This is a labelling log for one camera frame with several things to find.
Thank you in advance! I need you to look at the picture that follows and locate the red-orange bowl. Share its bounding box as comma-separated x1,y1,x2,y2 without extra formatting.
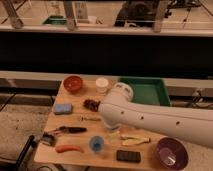
63,76,83,94

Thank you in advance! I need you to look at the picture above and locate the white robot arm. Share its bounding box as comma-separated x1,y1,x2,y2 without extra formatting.
98,82,213,148

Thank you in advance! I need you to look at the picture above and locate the white cup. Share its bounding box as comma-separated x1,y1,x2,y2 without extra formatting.
95,77,109,93

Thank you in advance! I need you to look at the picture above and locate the bunch of dark grapes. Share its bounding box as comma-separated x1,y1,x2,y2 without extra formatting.
83,99,100,112

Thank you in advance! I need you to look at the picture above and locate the green plastic tray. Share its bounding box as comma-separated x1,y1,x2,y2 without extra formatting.
118,77,171,106

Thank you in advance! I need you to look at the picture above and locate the small metal tool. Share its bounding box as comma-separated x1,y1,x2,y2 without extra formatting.
80,116,101,122

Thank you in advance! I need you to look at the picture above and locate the blue sponge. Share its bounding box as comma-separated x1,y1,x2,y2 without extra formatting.
53,104,73,115

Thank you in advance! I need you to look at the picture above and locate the blue plastic cup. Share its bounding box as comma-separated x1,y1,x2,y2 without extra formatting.
89,136,104,152

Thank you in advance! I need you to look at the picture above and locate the black rectangular block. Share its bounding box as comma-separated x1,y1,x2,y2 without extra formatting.
116,150,141,163

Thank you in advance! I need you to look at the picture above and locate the orange sausage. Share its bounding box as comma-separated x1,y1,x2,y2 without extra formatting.
55,145,84,153

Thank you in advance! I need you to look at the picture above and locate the black clamp handle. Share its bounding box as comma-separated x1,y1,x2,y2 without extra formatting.
14,135,37,171

